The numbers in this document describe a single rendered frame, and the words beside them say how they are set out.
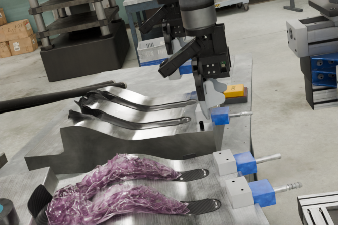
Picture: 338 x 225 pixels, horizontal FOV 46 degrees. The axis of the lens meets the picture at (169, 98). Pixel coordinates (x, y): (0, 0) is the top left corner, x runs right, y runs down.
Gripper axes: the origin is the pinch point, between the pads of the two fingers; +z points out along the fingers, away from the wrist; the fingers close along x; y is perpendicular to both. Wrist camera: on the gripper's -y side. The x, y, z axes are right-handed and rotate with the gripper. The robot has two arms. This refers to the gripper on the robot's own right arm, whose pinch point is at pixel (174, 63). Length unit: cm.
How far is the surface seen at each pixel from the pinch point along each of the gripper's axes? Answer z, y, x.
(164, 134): 6.4, 2.7, -35.3
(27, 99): 3.6, -49.3, -7.3
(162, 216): 7, 8, -64
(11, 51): 89, -413, 504
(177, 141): 8.3, 5.8, -36.0
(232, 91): 11.4, 16.2, -0.3
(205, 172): 10, 13, -47
